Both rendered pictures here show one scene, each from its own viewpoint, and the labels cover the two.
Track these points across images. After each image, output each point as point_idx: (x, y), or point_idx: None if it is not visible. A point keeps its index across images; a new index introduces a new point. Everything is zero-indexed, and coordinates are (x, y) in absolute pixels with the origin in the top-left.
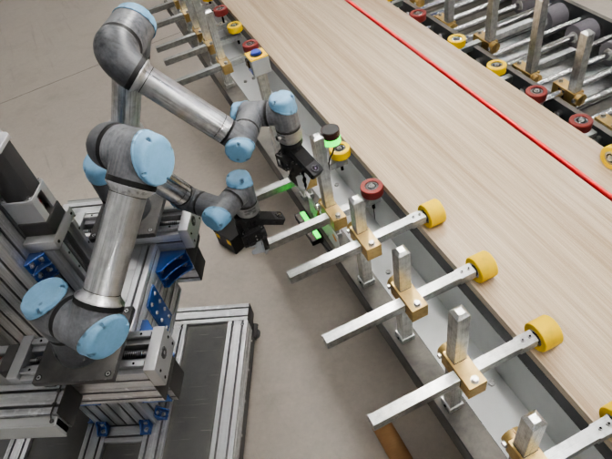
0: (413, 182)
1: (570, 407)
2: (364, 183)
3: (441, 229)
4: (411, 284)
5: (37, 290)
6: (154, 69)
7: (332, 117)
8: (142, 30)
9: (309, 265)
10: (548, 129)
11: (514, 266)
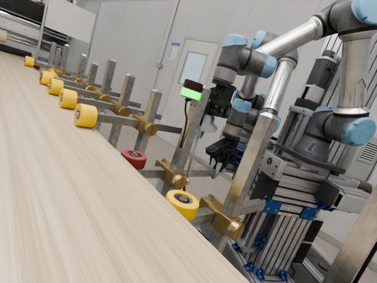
0: (84, 145)
1: None
2: (142, 157)
3: None
4: (118, 101)
5: None
6: (307, 22)
7: (225, 272)
8: (340, 2)
9: (176, 126)
10: None
11: (38, 101)
